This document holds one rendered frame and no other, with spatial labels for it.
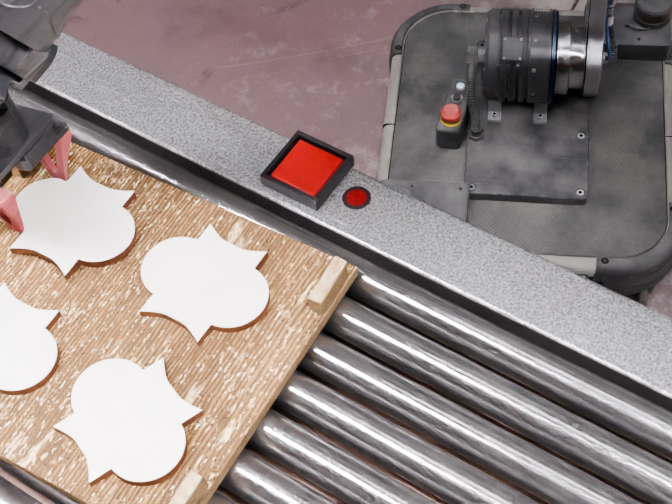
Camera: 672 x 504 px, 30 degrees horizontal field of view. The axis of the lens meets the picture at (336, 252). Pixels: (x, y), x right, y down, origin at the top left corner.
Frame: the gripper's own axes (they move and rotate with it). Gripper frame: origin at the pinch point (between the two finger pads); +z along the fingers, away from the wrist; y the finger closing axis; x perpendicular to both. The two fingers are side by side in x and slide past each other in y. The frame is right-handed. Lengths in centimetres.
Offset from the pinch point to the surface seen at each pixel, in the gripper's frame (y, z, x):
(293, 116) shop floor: 93, 82, 50
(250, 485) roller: -16.0, 12.0, -35.4
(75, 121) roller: 13.2, 1.5, 6.1
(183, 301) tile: -3.1, 5.1, -20.6
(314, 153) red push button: 20.9, 6.0, -21.9
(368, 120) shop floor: 99, 85, 35
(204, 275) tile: 0.5, 5.0, -20.8
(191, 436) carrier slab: -15.1, 8.6, -28.8
